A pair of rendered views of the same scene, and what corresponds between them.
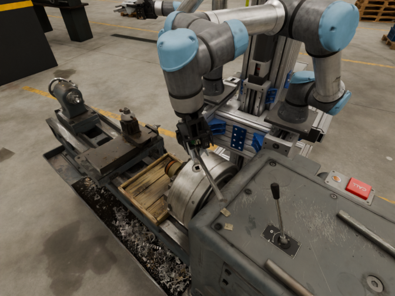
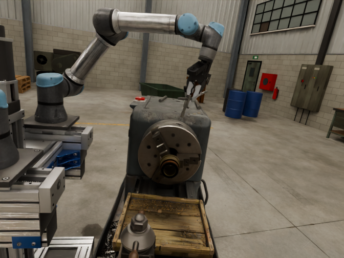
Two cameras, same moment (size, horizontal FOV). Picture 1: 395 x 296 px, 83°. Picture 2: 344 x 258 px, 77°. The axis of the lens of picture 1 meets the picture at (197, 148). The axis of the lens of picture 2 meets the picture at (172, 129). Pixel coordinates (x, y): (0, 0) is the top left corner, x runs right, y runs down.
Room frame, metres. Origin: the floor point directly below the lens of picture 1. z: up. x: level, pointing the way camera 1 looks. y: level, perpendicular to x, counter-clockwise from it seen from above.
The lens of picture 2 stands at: (1.27, 0.71, 1.52)
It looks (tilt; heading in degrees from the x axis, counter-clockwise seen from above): 17 degrees down; 226
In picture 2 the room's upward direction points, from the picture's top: 7 degrees clockwise
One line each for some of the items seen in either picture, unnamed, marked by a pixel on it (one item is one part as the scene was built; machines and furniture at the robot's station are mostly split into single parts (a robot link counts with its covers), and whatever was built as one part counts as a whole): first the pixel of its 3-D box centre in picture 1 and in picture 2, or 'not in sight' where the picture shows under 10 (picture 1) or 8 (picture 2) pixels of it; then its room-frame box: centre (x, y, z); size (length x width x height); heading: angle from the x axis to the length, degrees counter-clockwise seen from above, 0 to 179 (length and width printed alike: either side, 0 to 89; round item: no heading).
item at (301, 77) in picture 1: (303, 86); (51, 87); (0.97, -0.50, 1.33); 0.13 x 0.12 x 0.14; 36
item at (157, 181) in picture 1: (163, 184); (164, 220); (0.74, 0.18, 0.89); 0.36 x 0.30 x 0.04; 139
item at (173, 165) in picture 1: (177, 171); (169, 165); (0.66, 0.09, 1.08); 0.09 x 0.09 x 0.09; 49
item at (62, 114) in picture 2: (294, 107); (50, 109); (0.98, -0.50, 1.21); 0.15 x 0.15 x 0.10
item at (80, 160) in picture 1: (120, 149); not in sight; (1.00, 0.47, 0.90); 0.47 x 0.30 x 0.06; 139
